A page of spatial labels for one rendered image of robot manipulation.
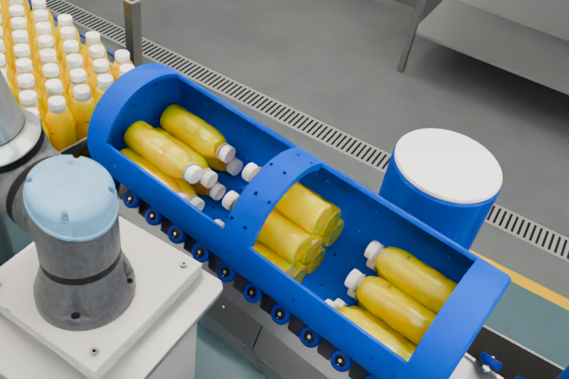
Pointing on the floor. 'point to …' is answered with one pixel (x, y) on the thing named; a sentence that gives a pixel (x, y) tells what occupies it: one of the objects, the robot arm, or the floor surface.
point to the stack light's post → (133, 30)
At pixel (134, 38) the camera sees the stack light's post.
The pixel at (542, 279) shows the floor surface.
